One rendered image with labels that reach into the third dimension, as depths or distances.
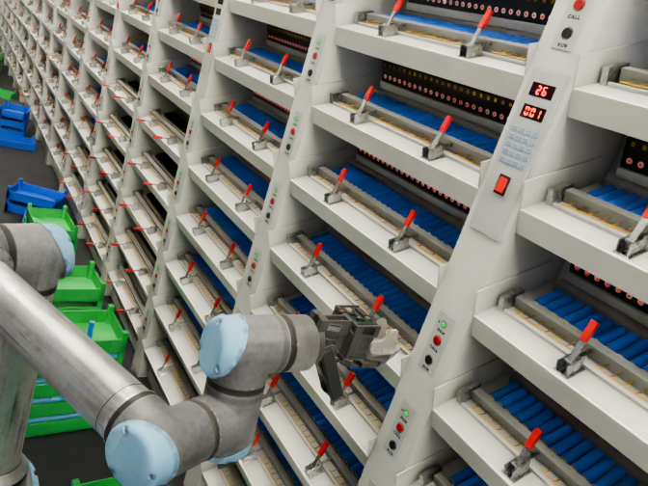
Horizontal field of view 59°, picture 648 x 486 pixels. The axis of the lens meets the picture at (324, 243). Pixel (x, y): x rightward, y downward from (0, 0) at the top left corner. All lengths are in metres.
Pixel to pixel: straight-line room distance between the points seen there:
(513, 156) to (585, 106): 0.13
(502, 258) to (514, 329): 0.12
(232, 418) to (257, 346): 0.11
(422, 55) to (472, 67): 0.14
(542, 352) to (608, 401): 0.12
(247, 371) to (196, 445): 0.12
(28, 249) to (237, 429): 0.57
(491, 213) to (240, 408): 0.52
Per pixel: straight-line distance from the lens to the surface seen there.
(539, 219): 0.97
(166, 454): 0.79
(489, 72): 1.09
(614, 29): 1.02
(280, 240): 1.60
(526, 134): 1.00
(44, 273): 1.25
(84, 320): 2.27
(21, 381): 1.36
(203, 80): 2.17
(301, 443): 1.55
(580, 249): 0.93
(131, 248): 2.86
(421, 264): 1.16
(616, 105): 0.94
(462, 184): 1.08
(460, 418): 1.11
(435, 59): 1.20
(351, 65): 1.54
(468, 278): 1.04
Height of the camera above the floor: 1.49
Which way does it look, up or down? 18 degrees down
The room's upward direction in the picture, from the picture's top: 18 degrees clockwise
